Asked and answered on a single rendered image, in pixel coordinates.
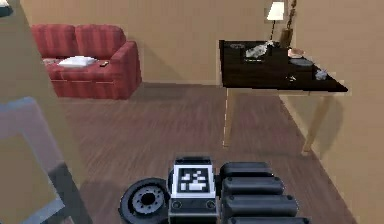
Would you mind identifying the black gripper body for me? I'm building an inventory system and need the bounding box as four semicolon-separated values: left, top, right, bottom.
118;177;172;224

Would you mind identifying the grey framed picture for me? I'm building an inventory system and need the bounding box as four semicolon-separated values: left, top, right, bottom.
0;96;81;224

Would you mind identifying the red striped sofa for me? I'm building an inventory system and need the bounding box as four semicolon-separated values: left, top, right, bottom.
30;23;143;101

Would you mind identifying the white pillow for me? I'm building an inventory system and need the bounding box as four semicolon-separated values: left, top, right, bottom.
58;55;98;69

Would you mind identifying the black top wooden table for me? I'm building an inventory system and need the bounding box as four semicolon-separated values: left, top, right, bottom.
218;39;349;157

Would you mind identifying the grey crumpled cloth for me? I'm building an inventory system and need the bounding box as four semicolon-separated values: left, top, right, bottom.
245;40;275;59

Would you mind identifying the grey plate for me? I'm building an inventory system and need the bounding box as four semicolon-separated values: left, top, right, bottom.
289;58;315;67

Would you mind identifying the pink bowl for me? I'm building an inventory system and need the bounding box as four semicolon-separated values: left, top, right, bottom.
287;48;305;59

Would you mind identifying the brown vase with dry branches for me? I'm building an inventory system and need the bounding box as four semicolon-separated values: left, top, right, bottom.
279;0;298;50

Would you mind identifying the white shade floor lamp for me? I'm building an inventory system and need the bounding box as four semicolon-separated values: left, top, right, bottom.
266;1;286;42

